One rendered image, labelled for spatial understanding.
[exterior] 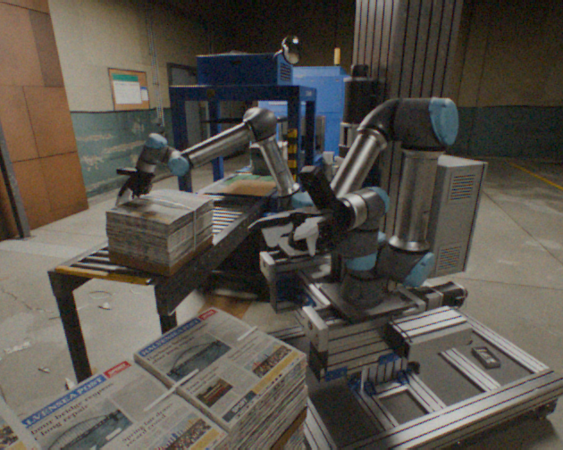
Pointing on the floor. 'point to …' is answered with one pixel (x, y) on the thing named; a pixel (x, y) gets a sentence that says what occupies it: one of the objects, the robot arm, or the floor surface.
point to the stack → (184, 395)
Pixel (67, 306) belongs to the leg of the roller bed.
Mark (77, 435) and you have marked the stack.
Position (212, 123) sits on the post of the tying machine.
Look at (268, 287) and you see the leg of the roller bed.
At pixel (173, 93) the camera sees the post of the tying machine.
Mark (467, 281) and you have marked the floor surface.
